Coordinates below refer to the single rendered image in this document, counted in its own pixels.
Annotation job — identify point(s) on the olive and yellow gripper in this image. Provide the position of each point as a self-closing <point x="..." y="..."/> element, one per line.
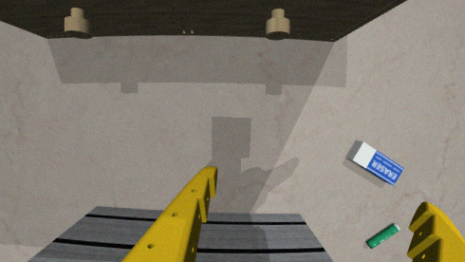
<point x="174" y="236"/>

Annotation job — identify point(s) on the brown wooden chest of drawers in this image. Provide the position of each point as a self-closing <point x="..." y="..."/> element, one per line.
<point x="187" y="30"/>

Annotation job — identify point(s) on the white and blue eraser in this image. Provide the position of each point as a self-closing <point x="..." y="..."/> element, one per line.
<point x="374" y="162"/>

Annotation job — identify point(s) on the green battery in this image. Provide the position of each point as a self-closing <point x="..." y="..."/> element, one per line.
<point x="382" y="236"/>

